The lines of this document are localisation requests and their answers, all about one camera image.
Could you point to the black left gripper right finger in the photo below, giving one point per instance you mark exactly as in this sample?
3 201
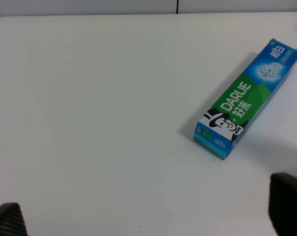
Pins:
282 206

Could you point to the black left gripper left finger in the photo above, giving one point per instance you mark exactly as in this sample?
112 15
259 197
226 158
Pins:
11 220

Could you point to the Darlie toothpaste box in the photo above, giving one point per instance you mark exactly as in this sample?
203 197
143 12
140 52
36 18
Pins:
227 120

